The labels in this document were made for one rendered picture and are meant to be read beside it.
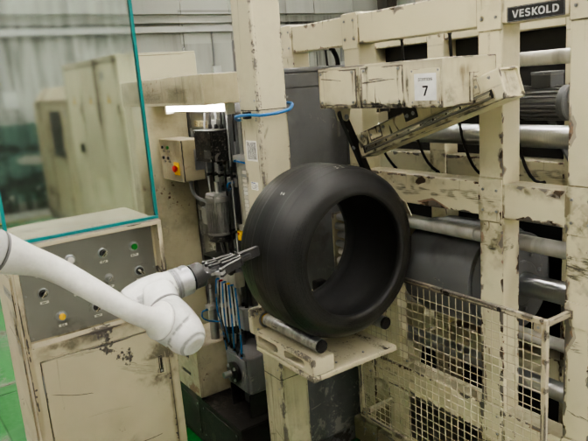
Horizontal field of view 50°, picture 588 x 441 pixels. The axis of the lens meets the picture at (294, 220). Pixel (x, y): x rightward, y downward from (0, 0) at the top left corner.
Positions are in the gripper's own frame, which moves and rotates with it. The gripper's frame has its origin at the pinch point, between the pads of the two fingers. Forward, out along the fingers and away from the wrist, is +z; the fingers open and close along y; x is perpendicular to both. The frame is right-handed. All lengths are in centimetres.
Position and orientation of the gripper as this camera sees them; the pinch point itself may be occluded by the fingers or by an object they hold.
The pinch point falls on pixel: (248, 254)
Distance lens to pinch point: 193.8
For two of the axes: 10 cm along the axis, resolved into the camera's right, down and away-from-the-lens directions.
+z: 8.0, -3.2, 5.1
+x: 1.9, 9.4, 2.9
